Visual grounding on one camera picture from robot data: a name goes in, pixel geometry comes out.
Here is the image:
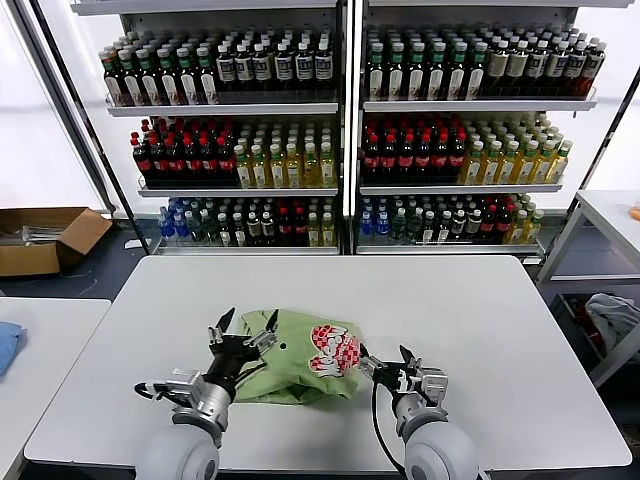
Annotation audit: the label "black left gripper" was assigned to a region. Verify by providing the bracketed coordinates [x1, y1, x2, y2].
[207, 307, 280, 387]

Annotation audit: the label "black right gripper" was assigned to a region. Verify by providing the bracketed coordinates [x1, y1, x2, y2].
[358, 342, 426, 402]

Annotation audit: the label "green polo shirt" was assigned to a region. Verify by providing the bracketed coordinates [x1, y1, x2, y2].
[232, 308, 364, 407]

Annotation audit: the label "small cola bottle red cap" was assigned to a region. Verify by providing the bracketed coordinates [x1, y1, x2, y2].
[482, 204, 500, 242]
[278, 207, 296, 247]
[293, 207, 311, 247]
[496, 204, 515, 243]

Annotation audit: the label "yellow juice bottle white cap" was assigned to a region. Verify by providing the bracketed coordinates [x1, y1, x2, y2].
[497, 140, 522, 185]
[459, 140, 487, 185]
[235, 144, 255, 190]
[514, 140, 540, 185]
[532, 139, 558, 184]
[269, 143, 289, 190]
[479, 140, 505, 185]
[320, 142, 339, 189]
[286, 143, 306, 190]
[252, 144, 272, 190]
[303, 142, 323, 190]
[548, 139, 574, 184]

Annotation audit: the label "black slanted pole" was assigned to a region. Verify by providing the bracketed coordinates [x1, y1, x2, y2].
[29, 0, 154, 256]
[548, 65, 640, 254]

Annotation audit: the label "black storage crate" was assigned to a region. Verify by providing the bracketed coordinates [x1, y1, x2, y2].
[549, 291, 611, 374]

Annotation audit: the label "red cloth item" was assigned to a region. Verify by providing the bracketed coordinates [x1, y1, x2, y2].
[576, 299, 603, 351]

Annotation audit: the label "brown cardboard box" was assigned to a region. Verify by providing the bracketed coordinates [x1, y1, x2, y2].
[0, 207, 114, 279]

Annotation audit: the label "grey metal rods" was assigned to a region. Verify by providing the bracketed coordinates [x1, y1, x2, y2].
[0, 225, 71, 247]

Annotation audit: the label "grey metal shelf unit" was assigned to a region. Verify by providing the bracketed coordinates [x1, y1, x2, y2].
[351, 0, 633, 264]
[69, 0, 348, 257]

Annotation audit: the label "grey blue cloth pile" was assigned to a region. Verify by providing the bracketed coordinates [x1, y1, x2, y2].
[584, 292, 640, 361]

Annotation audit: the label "blue folded cloth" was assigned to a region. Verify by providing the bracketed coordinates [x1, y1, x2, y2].
[0, 322, 27, 379]

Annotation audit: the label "dark tea bottle green collar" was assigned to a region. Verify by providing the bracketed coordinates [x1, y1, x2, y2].
[157, 48, 181, 107]
[447, 41, 469, 100]
[367, 42, 387, 101]
[176, 47, 200, 107]
[137, 48, 162, 108]
[196, 45, 220, 106]
[406, 42, 427, 101]
[386, 42, 407, 101]
[118, 49, 142, 108]
[427, 42, 448, 101]
[466, 41, 489, 100]

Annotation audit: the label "dark bottle blue white label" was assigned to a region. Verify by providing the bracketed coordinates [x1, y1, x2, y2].
[314, 42, 335, 94]
[294, 42, 315, 94]
[546, 39, 570, 97]
[274, 43, 296, 94]
[252, 43, 274, 94]
[216, 44, 237, 94]
[565, 40, 589, 97]
[526, 39, 550, 97]
[235, 44, 255, 94]
[581, 42, 607, 97]

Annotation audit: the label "dark tea bottle orange collar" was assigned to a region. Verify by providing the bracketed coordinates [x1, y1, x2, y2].
[101, 48, 124, 108]

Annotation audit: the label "dark bottle beige label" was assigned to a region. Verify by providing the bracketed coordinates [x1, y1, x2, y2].
[485, 40, 509, 97]
[504, 39, 529, 97]

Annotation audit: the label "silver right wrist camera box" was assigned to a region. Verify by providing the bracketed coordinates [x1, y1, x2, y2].
[418, 368, 450, 410]

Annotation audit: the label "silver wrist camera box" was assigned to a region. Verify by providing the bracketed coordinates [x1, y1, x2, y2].
[166, 367, 207, 407]
[418, 368, 450, 410]

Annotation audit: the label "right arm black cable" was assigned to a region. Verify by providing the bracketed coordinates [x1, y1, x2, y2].
[369, 377, 407, 475]

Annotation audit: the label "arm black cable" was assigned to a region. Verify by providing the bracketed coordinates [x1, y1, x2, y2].
[132, 380, 177, 402]
[369, 377, 407, 475]

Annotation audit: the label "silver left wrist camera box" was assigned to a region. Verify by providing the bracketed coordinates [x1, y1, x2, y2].
[166, 367, 207, 407]

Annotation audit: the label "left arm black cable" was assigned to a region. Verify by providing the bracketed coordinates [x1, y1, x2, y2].
[132, 380, 177, 402]

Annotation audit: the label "grey metal frame table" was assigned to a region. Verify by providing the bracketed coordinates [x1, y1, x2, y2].
[536, 188, 640, 386]

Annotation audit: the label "grey slanted frame beam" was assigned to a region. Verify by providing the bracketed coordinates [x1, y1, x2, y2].
[9, 0, 129, 221]

